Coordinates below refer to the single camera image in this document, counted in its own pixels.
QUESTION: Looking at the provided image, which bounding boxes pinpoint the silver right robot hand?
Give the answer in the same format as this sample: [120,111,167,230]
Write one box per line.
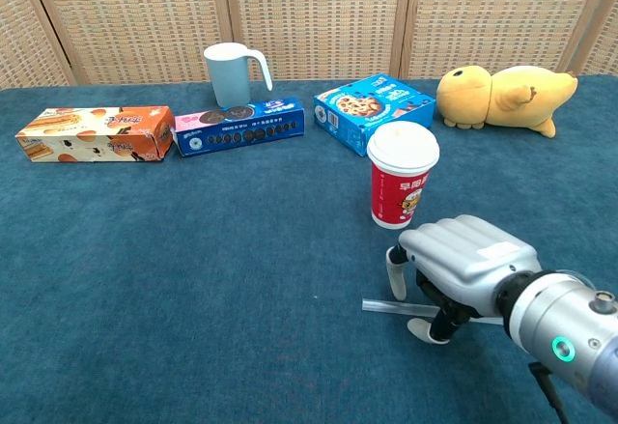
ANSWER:
[384,213,545,345]

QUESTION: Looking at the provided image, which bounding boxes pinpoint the clear plastic drinking straw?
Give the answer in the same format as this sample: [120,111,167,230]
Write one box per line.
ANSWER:
[361,297,506,326]

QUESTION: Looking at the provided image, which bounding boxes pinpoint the red paper cup white lid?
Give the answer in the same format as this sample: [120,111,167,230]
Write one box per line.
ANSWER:
[366,120,441,231]

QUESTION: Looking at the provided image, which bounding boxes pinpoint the yellow plush toy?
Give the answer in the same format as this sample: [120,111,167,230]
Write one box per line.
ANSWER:
[435,64,579,139]

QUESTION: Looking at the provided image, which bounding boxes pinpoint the blue chocolate chip cookie box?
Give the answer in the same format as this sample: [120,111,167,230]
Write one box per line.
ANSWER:
[313,72,437,158]

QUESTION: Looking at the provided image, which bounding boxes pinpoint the blue sandwich cookie box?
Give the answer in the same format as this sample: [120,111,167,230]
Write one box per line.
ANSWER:
[173,97,306,158]

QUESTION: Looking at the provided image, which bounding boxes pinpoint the teal table cloth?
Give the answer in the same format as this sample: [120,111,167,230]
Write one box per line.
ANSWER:
[0,73,618,424]

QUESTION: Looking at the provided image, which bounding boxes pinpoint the woven wooden folding screen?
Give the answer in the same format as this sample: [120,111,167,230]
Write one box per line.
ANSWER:
[0,0,618,90]

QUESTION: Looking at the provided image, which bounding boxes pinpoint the orange biscuit box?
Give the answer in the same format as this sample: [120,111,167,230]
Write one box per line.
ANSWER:
[14,105,176,164]

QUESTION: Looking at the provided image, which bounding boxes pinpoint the pale blue mug white handle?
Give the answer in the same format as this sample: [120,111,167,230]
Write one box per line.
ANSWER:
[202,42,274,109]

